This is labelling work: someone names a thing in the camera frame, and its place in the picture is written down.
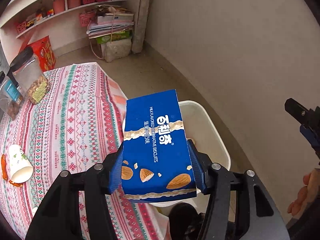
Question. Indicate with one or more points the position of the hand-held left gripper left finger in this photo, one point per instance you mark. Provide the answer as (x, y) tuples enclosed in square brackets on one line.
[(116, 172)]

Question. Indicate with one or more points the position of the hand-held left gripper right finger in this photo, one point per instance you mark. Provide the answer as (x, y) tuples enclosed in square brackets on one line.
[(198, 172)]

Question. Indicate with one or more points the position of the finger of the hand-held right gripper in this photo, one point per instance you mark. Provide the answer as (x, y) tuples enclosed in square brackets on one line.
[(297, 110), (308, 135)]

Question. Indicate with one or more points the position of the white plastic bin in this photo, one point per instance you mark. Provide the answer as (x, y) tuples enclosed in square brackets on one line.
[(212, 135)]

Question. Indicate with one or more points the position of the blue biscuit box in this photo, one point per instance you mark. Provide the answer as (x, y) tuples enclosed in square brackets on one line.
[(155, 130)]

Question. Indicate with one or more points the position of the person's right hand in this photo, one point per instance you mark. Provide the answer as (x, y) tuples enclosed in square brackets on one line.
[(303, 195)]

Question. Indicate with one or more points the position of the patterned tablecloth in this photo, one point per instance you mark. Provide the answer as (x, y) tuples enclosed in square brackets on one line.
[(75, 120)]

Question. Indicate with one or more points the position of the white green-print paper cup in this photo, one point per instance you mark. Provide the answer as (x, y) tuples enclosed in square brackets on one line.
[(18, 162)]

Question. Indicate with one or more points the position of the orange wrapper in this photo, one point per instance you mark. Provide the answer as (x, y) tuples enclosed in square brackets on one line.
[(3, 167)]

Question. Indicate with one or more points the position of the clear jar with pistachios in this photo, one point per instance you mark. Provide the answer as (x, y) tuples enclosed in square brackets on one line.
[(31, 77)]

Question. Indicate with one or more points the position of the clear jar with brown nuts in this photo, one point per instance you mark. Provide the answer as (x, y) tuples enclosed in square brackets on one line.
[(10, 100)]

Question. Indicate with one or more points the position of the green package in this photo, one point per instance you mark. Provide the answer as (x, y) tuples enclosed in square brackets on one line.
[(117, 37)]

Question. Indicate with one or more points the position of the red gift box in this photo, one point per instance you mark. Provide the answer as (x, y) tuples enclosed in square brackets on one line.
[(43, 52)]

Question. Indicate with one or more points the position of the tied stack of papers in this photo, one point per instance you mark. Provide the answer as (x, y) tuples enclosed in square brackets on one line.
[(110, 23)]

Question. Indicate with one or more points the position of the pink mesh basket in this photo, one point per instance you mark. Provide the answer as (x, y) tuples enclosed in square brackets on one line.
[(87, 19)]

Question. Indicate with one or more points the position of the pink lattice basket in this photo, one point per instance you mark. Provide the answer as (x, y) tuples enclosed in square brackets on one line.
[(21, 27)]

